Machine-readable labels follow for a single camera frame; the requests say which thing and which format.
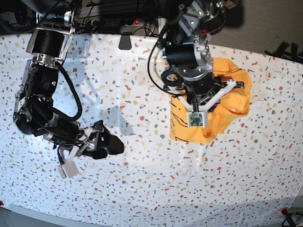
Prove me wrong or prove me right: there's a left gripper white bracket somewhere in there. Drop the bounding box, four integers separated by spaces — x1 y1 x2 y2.
163 75 245 128

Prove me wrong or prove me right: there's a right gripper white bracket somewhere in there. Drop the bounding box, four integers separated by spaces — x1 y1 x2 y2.
57 120 124 179

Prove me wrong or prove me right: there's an orange T-shirt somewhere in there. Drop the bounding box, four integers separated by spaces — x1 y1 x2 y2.
169 57 252 145

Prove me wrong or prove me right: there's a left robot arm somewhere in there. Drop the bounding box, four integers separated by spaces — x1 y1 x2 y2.
156 0 244 128

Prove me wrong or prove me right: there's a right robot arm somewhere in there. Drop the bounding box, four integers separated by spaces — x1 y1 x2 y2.
13 0 124 179

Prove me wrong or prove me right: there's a terrazzo patterned tablecloth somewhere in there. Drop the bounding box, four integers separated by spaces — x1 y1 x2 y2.
0 35 303 227

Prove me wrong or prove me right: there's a black table clamp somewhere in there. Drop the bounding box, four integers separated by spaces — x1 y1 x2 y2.
119 32 132 50

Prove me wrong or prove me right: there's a red clamp bottom right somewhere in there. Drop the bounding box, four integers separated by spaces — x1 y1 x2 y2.
280 208 296 227

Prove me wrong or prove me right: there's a white vertical post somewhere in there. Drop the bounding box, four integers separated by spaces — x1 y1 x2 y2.
158 17 167 36

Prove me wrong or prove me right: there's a black power strip red switch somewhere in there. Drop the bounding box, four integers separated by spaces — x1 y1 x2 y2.
98 18 144 27

